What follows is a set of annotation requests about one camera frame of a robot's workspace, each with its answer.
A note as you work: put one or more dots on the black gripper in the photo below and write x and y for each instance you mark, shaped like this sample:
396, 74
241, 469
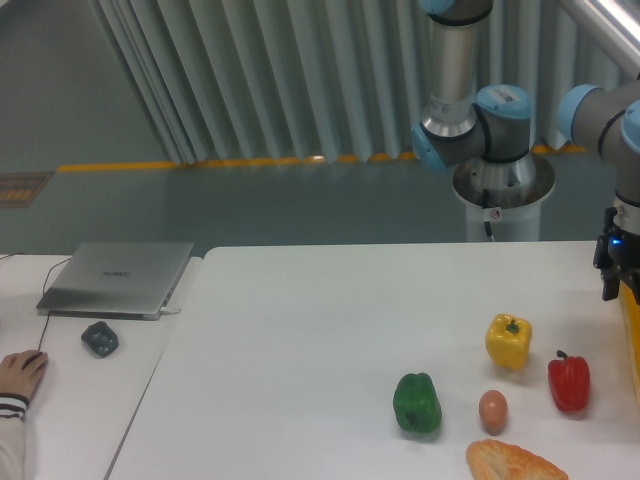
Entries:
616, 253

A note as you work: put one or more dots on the golden triangular bread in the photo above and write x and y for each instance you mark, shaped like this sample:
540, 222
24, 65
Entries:
495, 460

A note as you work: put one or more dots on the white striped sleeve forearm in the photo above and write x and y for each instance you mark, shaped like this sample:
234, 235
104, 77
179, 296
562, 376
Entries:
13, 436

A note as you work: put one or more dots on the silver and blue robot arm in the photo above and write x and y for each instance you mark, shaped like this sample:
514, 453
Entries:
485, 136

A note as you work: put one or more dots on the yellow woven basket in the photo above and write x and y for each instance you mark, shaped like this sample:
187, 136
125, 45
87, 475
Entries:
630, 312

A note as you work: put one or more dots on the person's hand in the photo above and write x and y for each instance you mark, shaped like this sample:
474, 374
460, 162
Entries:
21, 373

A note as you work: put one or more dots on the red bell pepper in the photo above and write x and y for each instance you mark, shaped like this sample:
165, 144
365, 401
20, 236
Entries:
569, 382

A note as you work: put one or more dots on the yellow bell pepper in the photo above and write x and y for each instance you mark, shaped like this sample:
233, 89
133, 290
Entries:
508, 340

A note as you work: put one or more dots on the brown egg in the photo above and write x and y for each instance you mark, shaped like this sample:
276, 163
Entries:
493, 411

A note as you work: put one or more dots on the green bell pepper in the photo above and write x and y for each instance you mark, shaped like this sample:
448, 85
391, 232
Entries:
416, 405

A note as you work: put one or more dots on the silver closed laptop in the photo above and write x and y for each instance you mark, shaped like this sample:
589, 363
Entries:
117, 280

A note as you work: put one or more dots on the small black plastic device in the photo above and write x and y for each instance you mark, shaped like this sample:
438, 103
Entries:
101, 339

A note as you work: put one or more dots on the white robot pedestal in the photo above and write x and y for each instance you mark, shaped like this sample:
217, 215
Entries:
505, 210

